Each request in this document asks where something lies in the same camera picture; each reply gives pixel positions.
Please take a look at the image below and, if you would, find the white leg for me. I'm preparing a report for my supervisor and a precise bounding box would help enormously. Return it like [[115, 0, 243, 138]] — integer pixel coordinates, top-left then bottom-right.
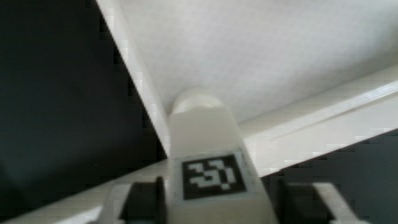
[[166, 88, 278, 224]]

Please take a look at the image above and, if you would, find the white desk top panel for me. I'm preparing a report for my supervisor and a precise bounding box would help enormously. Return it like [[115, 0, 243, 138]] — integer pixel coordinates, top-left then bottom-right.
[[93, 0, 398, 154]]

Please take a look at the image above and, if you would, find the white U-shaped fence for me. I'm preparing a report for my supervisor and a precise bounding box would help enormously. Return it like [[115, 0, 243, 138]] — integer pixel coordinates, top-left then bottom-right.
[[3, 100, 398, 224]]

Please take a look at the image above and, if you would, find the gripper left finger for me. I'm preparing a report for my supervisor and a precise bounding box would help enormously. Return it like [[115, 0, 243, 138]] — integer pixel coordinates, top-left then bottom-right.
[[93, 177, 166, 224]]

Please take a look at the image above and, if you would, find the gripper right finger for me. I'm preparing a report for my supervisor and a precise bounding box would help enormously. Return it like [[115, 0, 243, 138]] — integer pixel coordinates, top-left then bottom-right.
[[276, 182, 371, 224]]

